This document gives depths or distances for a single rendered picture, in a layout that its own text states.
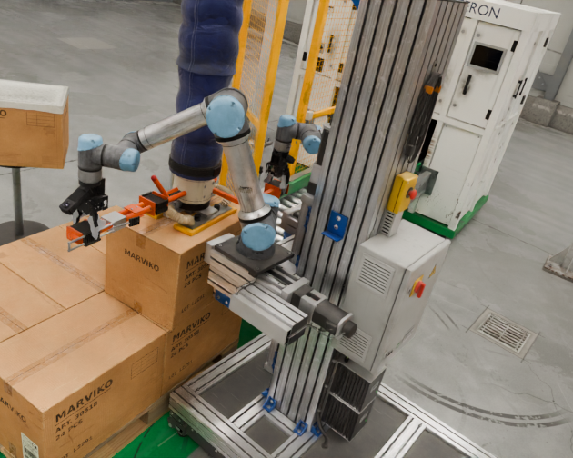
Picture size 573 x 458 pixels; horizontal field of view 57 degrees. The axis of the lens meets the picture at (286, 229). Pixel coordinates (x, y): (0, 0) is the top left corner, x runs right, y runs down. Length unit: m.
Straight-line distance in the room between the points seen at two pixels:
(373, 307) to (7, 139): 2.41
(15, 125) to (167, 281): 1.60
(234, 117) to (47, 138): 2.00
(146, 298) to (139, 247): 0.24
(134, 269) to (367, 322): 1.02
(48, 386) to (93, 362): 0.19
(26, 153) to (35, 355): 1.58
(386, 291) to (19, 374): 1.36
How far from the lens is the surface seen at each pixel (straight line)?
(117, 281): 2.48
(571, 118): 10.85
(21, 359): 2.29
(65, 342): 2.34
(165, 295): 2.30
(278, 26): 3.35
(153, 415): 2.70
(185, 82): 2.17
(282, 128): 2.34
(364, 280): 1.90
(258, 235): 1.79
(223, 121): 1.65
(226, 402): 2.58
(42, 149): 3.52
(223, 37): 2.09
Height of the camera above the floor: 2.10
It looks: 28 degrees down
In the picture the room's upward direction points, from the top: 12 degrees clockwise
